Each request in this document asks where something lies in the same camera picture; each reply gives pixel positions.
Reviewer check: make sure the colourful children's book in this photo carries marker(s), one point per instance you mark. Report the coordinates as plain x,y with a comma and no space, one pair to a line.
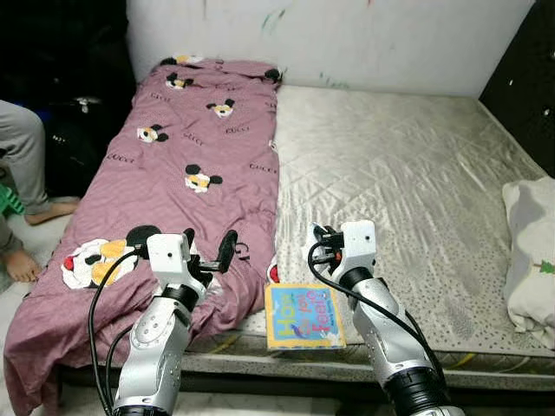
299,316

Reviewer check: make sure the white pillow with tree print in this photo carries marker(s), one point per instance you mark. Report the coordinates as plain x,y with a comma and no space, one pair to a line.
529,251

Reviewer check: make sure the white plastic bag red print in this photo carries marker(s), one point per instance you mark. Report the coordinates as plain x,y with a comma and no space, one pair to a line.
212,286

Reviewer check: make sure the pink cartoon print blanket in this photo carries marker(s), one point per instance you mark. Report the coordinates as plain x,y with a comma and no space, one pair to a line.
173,156

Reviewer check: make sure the grey quilted mattress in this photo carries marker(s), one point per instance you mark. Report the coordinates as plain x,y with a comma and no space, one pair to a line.
399,165

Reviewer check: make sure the dark bed base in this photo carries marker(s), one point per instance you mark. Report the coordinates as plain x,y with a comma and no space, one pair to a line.
303,390

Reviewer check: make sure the black bag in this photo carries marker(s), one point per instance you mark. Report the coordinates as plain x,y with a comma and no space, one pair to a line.
82,143

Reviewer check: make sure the green plastic object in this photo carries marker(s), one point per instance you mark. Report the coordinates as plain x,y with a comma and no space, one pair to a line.
10,202

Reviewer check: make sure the person in grey trousers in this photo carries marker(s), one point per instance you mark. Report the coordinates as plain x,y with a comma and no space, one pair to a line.
22,147

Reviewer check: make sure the dark tufted headboard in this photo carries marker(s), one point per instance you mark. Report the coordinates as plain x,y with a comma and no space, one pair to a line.
529,95

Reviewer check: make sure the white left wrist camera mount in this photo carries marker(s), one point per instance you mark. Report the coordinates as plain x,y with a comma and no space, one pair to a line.
167,253

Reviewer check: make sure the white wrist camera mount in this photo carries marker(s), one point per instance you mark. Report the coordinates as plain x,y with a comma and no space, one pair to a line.
358,243
167,253

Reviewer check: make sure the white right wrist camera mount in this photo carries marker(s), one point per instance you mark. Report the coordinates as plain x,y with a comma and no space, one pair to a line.
358,243

